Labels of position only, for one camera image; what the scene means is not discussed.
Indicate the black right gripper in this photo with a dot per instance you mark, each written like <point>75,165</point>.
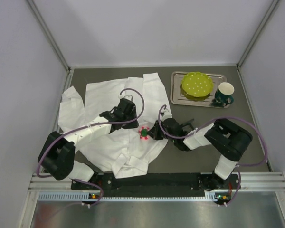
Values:
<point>158,132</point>

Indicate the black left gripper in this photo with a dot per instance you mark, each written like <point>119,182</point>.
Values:
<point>127,110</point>

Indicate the pink flower brooch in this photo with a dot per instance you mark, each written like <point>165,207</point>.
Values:
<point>143,132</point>

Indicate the white shirt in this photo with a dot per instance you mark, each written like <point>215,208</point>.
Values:
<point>122,152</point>

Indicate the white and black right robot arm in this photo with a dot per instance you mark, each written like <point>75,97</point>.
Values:
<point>230,140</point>

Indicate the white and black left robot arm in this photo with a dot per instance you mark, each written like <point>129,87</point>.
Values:
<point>57,156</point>

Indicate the silver metal tray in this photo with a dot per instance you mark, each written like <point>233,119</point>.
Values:
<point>178,98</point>

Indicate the green dotted plate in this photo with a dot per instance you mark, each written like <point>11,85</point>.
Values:
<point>196,85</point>

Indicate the dark green mug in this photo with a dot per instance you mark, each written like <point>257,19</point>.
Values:
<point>224,94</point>

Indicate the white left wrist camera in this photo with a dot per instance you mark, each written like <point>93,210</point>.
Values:
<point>128,97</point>

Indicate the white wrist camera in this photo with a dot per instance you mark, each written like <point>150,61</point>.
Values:
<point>128,97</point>
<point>164,112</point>

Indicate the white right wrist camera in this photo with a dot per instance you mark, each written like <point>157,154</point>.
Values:
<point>164,112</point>

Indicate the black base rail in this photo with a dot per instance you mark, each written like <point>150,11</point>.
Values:
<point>164,184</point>

